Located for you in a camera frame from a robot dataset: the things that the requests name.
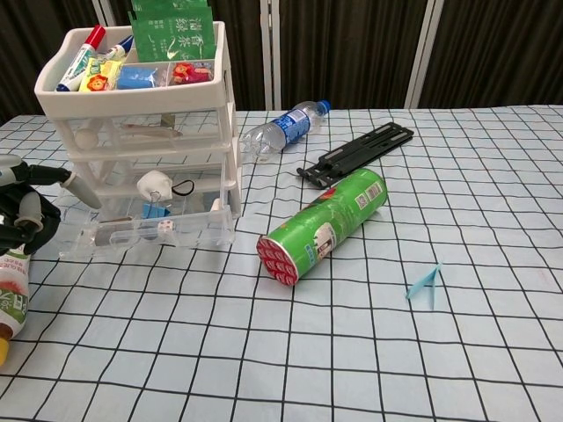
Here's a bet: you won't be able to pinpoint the clear water bottle blue label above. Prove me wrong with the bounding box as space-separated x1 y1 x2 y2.
239 99 332 163

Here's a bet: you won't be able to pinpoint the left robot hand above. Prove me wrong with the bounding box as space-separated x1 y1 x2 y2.
0 153 103 256

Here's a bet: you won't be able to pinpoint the light blue folded paper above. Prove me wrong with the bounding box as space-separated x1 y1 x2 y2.
405 262 442 311

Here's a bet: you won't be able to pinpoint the black folding screen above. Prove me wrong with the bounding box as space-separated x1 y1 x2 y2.
0 0 563 127

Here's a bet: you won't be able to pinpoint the blue binder clip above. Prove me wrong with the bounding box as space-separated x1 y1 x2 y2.
141 191 172 220

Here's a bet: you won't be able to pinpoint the blue checked tablecloth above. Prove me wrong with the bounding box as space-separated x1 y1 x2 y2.
0 105 563 422

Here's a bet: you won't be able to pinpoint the red packet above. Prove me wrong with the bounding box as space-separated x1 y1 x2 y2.
170 61 216 84

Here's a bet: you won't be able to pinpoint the clear drawer with dice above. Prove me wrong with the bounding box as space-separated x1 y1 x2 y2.
56 166 235 260

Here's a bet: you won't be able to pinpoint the black hair tie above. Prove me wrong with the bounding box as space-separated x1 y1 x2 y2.
170 178 195 198

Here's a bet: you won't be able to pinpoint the blue cap marker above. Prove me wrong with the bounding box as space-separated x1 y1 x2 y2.
105 34 135 61

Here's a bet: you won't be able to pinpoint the green chips can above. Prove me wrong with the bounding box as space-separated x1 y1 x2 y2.
256 167 388 287

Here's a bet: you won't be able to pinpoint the blue packet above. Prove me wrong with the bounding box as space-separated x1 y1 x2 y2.
116 65 158 89

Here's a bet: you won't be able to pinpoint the black folding stand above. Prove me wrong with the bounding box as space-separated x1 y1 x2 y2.
296 123 414 190

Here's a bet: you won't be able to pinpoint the green tea packets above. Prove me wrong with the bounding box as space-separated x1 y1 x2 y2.
128 0 216 62

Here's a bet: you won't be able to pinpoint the yellow green candy packet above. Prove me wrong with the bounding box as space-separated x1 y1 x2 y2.
83 56 124 80

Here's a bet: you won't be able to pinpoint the yellow lion candy packet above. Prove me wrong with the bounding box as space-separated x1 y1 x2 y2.
77 72 111 93

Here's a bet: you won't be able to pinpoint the red cap marker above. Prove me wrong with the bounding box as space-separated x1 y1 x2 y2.
55 25 107 92

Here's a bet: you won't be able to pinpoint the white ball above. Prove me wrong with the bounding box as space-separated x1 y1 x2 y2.
73 127 99 149

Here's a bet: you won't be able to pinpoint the white plastic drawer organizer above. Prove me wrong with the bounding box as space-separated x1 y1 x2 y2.
33 20 243 220

